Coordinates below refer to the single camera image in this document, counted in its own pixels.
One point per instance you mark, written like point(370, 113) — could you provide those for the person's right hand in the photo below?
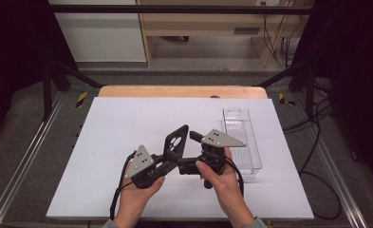
point(228, 190)

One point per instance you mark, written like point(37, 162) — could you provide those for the yellow black tape marker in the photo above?
point(282, 98)
point(81, 99)

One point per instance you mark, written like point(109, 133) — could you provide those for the black horizontal frame bar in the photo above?
point(181, 9)

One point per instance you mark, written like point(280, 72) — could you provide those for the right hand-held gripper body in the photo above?
point(220, 139)

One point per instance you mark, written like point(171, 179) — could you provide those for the white table sheet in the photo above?
point(89, 142)

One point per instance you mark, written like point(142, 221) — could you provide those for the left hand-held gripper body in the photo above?
point(140, 161)

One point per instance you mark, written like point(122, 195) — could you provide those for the person's left hand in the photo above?
point(136, 196)

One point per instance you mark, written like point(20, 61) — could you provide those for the wooden table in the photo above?
point(162, 91)

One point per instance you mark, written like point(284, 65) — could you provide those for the light wooden desk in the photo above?
point(200, 23)

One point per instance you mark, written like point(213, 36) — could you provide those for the aluminium rail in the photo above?
point(26, 152)
point(336, 177)

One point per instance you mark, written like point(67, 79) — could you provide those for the white cabinet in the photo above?
point(102, 41)

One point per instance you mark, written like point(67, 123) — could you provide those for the black metal stand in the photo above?
point(47, 91)
point(310, 91)

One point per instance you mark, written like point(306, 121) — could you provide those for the clear plastic tray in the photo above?
point(241, 126)

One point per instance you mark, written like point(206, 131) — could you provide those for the black curtain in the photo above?
point(13, 57)
point(358, 79)

